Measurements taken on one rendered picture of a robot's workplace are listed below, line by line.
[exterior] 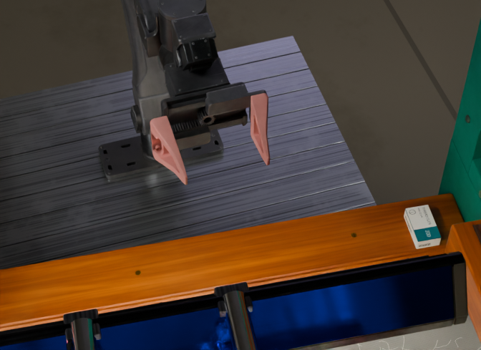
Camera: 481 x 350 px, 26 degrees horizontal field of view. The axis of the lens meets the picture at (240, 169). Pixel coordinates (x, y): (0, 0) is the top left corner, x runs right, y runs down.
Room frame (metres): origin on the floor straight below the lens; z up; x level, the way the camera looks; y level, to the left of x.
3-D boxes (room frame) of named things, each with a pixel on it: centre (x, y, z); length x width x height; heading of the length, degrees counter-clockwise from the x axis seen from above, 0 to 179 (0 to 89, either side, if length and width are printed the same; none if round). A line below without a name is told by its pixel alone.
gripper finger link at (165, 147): (0.78, 0.06, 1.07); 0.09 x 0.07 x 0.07; 17
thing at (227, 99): (0.80, -0.01, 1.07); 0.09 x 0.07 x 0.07; 17
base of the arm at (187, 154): (1.12, 0.13, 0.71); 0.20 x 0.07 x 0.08; 107
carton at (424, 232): (0.89, -0.26, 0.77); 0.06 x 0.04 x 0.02; 12
